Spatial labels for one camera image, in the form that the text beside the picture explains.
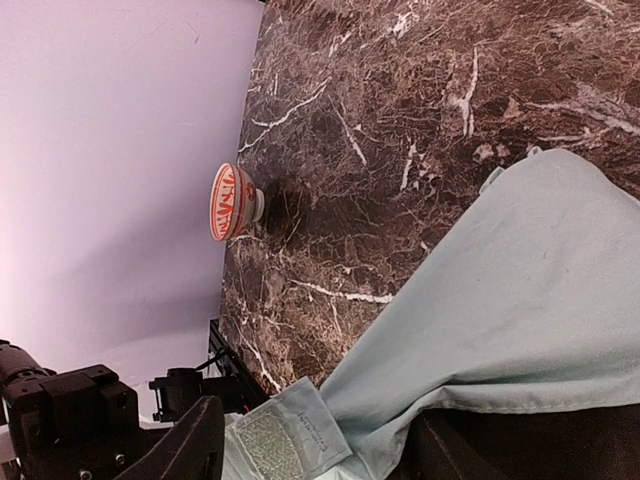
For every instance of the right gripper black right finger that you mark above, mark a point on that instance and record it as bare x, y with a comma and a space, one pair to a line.
438, 451

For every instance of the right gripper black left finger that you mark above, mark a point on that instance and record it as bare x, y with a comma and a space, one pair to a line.
192, 449

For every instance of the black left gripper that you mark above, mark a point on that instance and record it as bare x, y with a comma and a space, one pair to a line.
77, 425

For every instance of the mint and black folding umbrella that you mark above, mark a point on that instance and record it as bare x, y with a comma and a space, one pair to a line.
513, 312

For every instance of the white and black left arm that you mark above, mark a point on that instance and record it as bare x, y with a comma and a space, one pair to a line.
80, 424

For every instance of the red patterned round bowl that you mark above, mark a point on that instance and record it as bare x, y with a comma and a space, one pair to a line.
235, 202

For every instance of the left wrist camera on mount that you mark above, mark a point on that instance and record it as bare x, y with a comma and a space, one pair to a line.
176, 393

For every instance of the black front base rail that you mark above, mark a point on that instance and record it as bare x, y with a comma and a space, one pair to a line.
235, 385

